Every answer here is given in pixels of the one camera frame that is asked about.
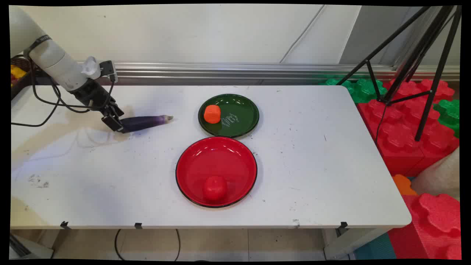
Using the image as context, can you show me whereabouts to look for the black cable strap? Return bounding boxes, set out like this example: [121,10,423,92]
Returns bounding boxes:
[24,35,52,56]

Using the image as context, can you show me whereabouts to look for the yellow toy in basket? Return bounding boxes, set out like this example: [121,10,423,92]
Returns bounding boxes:
[11,64,27,87]

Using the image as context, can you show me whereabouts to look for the orange foam block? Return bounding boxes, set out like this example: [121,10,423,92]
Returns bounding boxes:
[392,174,418,196]

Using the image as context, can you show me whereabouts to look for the aluminium wall rail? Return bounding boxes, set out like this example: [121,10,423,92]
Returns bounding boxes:
[110,61,460,82]

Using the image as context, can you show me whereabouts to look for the dark green plate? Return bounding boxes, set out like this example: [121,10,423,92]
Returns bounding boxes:
[198,93,260,138]

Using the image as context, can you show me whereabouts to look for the black floor cable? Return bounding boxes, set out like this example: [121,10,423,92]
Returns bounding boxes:
[114,229,181,262]

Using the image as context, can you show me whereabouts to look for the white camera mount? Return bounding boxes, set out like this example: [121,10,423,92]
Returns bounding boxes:
[81,56,102,80]

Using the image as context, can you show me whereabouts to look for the white table leg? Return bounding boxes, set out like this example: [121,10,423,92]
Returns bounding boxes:
[323,227,391,260]

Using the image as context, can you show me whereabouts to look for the large red foam block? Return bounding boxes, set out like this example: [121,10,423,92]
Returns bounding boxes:
[356,78,460,177]

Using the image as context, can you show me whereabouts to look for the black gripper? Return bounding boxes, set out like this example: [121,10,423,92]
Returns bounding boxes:
[69,78,125,133]

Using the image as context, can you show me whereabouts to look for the red toy tomato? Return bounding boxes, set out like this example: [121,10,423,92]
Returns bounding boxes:
[202,175,228,202]

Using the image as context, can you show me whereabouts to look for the purple toy eggplant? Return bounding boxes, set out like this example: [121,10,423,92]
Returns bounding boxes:
[120,115,174,134]

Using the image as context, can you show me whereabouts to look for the teal foam mat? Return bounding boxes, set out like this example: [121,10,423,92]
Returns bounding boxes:
[354,233,397,260]

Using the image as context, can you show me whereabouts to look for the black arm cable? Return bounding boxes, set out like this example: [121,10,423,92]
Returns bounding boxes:
[11,54,115,128]

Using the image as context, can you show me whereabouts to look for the black tripod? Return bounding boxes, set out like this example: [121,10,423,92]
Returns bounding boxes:
[336,6,462,142]

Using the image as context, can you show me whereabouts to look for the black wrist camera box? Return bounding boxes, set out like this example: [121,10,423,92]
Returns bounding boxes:
[99,60,118,84]

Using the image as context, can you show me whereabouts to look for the green foam block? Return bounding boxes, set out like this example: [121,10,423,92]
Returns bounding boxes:
[433,99,460,139]
[319,78,388,104]

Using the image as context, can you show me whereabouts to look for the brown wicker basket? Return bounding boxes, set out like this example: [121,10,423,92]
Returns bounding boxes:
[10,54,35,100]

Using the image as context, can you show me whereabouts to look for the orange toy pepper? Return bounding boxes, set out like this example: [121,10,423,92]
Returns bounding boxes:
[203,105,222,124]

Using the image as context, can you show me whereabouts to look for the red plate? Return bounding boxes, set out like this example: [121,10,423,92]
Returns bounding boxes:
[175,136,258,209]

